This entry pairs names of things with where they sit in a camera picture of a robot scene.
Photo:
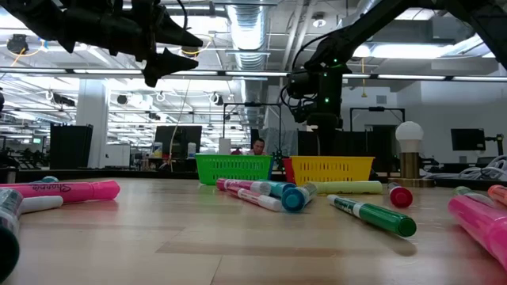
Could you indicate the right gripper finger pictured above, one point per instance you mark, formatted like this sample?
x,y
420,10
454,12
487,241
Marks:
x,y
326,142

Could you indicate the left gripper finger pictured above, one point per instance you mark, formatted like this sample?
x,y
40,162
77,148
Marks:
x,y
178,33
170,61

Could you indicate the light blue Expo marker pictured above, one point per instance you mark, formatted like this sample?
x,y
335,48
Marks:
x,y
295,200

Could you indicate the thin green marker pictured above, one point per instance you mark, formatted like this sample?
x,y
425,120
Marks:
x,y
376,215

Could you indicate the thin red Expo marker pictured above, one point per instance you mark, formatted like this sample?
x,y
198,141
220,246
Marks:
x,y
257,199

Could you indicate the pink highlighter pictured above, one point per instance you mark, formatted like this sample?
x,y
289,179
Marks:
x,y
79,191
483,225

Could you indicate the dark green Expo marker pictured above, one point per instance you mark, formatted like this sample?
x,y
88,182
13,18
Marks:
x,y
8,253

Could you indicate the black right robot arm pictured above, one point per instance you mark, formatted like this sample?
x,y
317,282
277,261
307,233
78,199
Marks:
x,y
356,31

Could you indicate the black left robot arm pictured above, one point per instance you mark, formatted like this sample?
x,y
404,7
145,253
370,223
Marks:
x,y
31,16

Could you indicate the yellow plastic basket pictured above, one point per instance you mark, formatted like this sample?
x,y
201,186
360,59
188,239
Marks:
x,y
332,170

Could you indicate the black partition panel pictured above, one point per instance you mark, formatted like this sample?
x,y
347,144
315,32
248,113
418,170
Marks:
x,y
356,142

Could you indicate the red plastic basket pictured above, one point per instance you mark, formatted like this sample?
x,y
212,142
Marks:
x,y
288,172

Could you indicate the yellow highlighter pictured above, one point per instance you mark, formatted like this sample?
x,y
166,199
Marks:
x,y
348,187

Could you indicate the light blue highlighter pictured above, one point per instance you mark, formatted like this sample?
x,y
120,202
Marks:
x,y
283,188
49,179

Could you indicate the person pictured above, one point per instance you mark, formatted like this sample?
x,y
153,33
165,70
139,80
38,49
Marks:
x,y
258,147

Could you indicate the white bulb brass lamp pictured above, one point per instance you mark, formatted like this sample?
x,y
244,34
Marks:
x,y
409,136

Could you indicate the plastic bottle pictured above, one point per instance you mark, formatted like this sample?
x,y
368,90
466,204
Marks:
x,y
191,151
157,150

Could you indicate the maroon Expo marker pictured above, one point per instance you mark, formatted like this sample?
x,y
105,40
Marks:
x,y
401,196

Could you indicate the green plastic basket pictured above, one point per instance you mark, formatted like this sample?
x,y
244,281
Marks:
x,y
233,170

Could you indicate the black cabinet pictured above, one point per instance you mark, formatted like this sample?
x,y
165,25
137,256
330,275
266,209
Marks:
x,y
71,146

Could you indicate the orange highlighter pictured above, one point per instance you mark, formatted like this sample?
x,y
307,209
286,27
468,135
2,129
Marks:
x,y
500,194

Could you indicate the black rig frame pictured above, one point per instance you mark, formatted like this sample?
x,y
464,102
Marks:
x,y
376,108

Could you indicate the silver air duct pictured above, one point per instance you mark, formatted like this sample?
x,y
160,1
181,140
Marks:
x,y
247,31

